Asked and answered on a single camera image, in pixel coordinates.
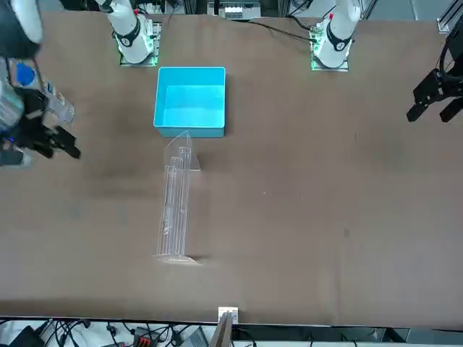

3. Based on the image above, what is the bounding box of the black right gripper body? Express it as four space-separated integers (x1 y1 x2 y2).
16 88 59 153

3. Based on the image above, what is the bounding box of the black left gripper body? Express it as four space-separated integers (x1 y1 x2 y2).
412 68 462 106

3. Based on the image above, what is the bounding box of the clear acrylic tiered rack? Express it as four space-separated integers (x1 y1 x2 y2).
153 130 203 266

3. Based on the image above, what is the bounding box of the clear bottle with blue cap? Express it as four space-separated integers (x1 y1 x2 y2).
14 61 76 126

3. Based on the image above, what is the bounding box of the aluminium corner profile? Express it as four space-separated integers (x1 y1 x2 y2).
436 0 463 35

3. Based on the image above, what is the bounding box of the blue plastic bin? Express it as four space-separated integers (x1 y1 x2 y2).
153 66 227 140

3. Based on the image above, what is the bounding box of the black power adapter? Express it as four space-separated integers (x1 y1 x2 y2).
8 325 47 347

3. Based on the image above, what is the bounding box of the grey power strip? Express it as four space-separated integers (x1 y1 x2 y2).
218 0 264 21

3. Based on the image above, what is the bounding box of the grey power adapter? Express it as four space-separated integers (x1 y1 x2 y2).
183 326 211 347

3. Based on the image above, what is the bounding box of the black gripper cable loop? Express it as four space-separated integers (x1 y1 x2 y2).
438 35 458 80

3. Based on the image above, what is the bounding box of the black base cable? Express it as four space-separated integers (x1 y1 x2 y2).
285 13 319 35
238 16 314 43

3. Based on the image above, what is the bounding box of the aluminium profile post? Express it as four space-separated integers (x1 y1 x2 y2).
208 306 240 347

